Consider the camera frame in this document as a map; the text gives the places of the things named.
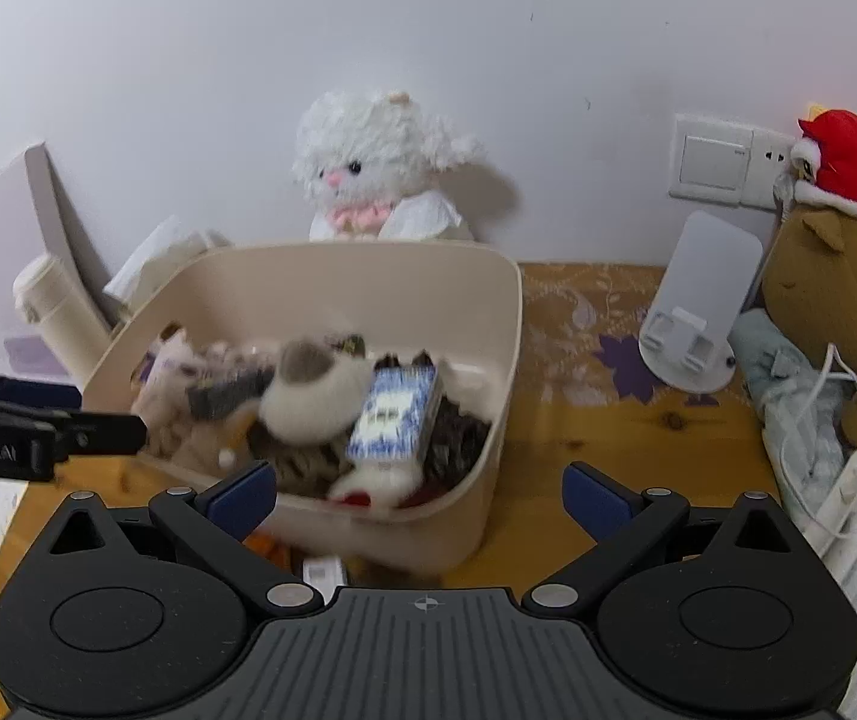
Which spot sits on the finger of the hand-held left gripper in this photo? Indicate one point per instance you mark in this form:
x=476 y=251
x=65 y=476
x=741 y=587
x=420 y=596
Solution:
x=16 y=394
x=102 y=433

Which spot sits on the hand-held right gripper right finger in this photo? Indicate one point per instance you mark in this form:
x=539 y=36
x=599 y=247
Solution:
x=597 y=502

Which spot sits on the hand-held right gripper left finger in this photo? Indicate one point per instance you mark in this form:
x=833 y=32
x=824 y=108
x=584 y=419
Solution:
x=237 y=499

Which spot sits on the orange packet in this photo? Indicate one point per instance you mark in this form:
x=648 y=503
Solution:
x=263 y=547

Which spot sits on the pink cloth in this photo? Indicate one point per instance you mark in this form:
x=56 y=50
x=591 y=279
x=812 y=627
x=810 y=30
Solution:
x=166 y=390

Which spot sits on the small white box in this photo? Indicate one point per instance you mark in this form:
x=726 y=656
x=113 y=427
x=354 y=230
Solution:
x=323 y=574

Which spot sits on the white cat plush red bow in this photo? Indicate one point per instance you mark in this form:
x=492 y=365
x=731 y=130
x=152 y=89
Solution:
x=376 y=484

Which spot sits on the brown lace headband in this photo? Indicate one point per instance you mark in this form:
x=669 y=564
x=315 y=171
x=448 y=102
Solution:
x=458 y=442

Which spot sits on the blue white tissue pack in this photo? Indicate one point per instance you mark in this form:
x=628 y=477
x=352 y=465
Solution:
x=395 y=412

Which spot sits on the beige plastic storage basket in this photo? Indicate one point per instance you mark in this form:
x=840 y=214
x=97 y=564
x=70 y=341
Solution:
x=443 y=300

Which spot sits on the wooden desk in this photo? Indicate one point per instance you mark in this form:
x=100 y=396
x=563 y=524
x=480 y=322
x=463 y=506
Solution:
x=548 y=450

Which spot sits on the white thermos bottle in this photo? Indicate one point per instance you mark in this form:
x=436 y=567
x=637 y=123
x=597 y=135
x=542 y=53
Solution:
x=61 y=322

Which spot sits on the tissue box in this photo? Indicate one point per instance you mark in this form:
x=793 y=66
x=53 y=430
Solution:
x=151 y=255

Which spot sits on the floral table mat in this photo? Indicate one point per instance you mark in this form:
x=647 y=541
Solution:
x=571 y=315

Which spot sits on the light blue striped quilt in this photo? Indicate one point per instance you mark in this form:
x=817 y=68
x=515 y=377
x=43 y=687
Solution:
x=781 y=405

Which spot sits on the white phone stand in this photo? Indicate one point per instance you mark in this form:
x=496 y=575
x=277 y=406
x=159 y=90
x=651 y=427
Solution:
x=713 y=262

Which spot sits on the white lamb plush toy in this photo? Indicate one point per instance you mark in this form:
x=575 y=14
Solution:
x=368 y=142

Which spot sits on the red plush hat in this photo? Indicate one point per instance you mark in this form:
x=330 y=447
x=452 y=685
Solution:
x=856 y=157

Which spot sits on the white wall switch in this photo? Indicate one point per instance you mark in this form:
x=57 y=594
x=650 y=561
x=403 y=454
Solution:
x=710 y=157

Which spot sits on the white wall socket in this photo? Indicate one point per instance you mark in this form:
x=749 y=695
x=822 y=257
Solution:
x=770 y=165

